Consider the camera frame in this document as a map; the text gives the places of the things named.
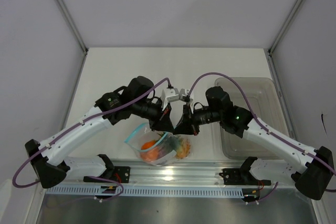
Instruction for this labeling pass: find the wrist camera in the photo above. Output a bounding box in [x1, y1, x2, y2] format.
[179, 89, 194, 112]
[161, 88, 180, 111]

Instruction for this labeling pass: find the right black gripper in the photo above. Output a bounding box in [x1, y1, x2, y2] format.
[173, 103, 223, 136]

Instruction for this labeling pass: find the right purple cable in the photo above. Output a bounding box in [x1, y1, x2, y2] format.
[188, 72, 336, 206]

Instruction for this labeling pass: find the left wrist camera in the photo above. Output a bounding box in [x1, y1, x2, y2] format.
[161, 88, 180, 111]

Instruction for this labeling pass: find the purple toy onion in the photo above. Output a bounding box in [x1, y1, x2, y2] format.
[160, 148, 168, 157]

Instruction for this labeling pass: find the orange toy pumpkin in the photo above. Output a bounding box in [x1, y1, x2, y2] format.
[140, 140, 159, 163]

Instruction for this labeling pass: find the clear plastic food container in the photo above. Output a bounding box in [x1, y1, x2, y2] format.
[214, 77, 291, 161]

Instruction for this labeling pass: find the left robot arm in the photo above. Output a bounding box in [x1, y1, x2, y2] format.
[25, 76, 173, 189]

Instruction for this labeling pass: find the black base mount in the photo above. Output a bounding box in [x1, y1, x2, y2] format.
[219, 168, 271, 186]
[83, 166, 131, 184]

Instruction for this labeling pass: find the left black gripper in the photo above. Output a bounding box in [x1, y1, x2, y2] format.
[132, 98, 175, 133]

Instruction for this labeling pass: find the aluminium rail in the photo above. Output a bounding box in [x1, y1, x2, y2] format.
[35, 158, 321, 188]

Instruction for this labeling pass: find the clear zip top bag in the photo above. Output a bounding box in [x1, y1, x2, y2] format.
[124, 123, 192, 166]

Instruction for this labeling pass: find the frame post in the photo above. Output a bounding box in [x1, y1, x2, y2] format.
[39, 0, 88, 54]
[267, 0, 322, 54]

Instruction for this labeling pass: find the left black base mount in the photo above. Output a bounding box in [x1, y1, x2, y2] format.
[83, 166, 131, 184]

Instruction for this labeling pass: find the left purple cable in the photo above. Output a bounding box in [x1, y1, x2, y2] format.
[12, 78, 174, 204]

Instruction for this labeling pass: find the purple cable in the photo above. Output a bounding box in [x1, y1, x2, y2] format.
[188, 72, 336, 206]
[12, 78, 174, 204]

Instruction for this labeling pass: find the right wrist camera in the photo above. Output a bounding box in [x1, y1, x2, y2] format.
[179, 89, 194, 112]

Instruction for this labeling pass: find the left frame post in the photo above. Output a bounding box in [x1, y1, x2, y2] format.
[39, 0, 88, 54]

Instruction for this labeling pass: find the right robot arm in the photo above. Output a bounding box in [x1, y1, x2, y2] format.
[174, 87, 335, 200]

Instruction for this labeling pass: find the right frame post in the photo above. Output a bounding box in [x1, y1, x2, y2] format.
[267, 0, 322, 54]

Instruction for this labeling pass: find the slotted cable duct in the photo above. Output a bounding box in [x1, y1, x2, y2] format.
[46, 185, 244, 198]

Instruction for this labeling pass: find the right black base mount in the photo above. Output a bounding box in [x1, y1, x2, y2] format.
[219, 168, 271, 186]

